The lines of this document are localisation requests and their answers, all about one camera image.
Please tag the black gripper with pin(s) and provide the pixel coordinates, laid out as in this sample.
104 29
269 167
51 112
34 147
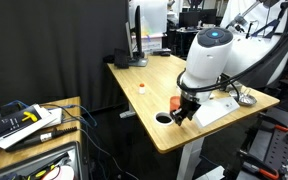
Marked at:
186 109

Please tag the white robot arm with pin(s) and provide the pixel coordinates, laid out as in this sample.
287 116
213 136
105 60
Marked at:
218 58

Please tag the small white orange-capped bottle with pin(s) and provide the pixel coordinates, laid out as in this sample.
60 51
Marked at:
142 88

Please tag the metal strainer dish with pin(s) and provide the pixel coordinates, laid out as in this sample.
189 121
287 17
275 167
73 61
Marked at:
243 98

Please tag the black computer monitor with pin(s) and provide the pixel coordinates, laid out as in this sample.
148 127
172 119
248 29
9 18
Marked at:
136 58

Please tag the black small box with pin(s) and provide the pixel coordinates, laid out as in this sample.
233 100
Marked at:
120 59

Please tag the black soldering tool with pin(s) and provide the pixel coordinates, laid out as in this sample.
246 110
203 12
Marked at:
40 138

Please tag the black curtain divider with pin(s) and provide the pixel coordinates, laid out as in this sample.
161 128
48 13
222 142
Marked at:
54 49

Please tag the orange handled pliers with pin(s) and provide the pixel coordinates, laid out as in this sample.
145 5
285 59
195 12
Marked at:
255 165

